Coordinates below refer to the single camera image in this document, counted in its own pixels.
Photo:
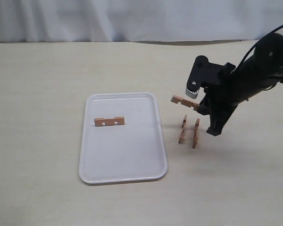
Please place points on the white backdrop curtain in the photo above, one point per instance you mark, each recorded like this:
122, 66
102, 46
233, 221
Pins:
137, 20

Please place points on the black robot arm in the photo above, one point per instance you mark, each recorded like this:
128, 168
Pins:
226, 86

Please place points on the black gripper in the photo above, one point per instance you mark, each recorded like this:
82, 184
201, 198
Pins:
207, 75

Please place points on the white plastic tray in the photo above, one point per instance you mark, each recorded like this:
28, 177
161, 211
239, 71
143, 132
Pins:
125, 153

